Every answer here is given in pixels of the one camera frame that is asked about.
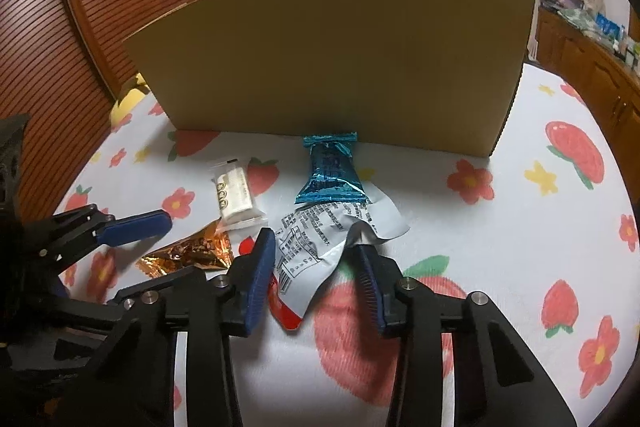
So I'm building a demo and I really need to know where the brown cardboard box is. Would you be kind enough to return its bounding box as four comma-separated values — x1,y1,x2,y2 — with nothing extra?
124,0,536,157

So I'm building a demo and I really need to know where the small white candy packet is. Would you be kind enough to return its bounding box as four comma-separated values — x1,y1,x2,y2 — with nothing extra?
210,158,267,232

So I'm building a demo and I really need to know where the teal candy wrapper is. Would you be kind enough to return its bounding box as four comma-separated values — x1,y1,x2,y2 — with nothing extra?
295,132,369,205

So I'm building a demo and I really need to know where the yellow plush toy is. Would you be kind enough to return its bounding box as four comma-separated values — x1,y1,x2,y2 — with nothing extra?
110,72,150,129

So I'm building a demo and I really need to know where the wooden sideboard cabinet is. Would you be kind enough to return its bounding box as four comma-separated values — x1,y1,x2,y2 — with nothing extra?
534,3,640,168

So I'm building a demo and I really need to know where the red-brown louvered wardrobe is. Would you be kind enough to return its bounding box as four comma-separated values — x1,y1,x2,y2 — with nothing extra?
1,0,190,221

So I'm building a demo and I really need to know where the silver red snack pouch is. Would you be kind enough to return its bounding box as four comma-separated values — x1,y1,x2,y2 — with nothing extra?
269,182,409,332

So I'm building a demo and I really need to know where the copper foil snack packet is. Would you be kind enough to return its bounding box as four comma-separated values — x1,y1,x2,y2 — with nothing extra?
136,220,233,279

